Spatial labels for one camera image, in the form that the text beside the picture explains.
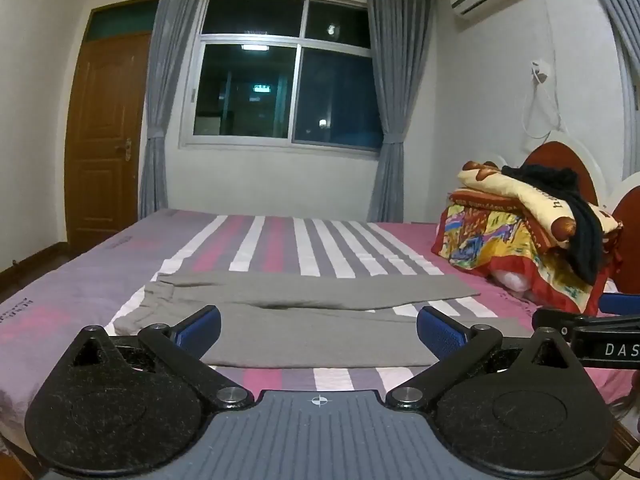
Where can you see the black garment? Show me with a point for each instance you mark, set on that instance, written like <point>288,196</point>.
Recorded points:
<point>587,232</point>

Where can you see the brown wooden door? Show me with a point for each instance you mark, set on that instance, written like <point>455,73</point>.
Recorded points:
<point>102,125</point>

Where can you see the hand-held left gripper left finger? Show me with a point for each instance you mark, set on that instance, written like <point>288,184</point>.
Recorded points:
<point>201,326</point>

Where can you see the grey pants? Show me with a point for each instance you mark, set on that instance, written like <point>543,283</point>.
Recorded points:
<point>310,312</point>

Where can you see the bed with striped pink sheet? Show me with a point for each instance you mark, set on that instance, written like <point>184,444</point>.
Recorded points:
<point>65,305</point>

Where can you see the sliding glass window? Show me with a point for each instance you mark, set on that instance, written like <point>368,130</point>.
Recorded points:
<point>280,70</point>

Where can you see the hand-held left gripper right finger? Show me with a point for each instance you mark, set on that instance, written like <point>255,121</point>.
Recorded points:
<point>440,332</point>

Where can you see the colourful red-edged quilt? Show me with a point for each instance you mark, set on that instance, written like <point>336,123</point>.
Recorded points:
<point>490,237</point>

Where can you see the white and red headboard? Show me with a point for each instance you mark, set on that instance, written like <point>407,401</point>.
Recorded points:
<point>552,155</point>

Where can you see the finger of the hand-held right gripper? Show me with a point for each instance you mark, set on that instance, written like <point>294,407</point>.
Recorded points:
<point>622,303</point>
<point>567,321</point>

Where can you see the grey curtain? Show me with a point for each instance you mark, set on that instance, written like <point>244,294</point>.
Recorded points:
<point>400,95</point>
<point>165,90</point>
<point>617,5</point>

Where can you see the white wall socket with plug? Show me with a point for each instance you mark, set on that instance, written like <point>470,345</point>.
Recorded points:
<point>541,71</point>

